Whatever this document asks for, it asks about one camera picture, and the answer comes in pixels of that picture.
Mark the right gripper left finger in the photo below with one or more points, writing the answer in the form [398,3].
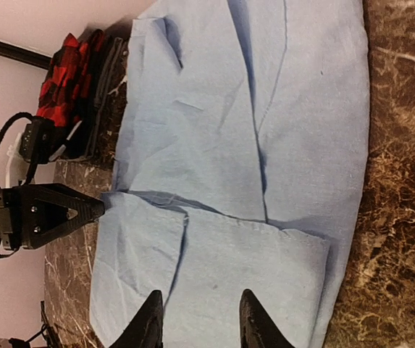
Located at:
[145,330]

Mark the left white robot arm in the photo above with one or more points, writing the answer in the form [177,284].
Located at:
[33,215]

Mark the light blue long sleeve shirt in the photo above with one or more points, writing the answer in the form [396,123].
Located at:
[239,165]

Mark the grey folded shirt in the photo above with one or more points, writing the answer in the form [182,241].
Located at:
[92,107]

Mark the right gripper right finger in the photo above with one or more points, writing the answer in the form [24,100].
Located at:
[257,329]

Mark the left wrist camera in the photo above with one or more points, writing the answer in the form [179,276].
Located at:
[42,142]

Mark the left black frame post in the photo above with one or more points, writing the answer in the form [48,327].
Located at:
[24,56]

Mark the red black plaid shirt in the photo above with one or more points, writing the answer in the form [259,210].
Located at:
[69,77]

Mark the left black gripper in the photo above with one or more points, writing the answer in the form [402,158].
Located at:
[20,228]

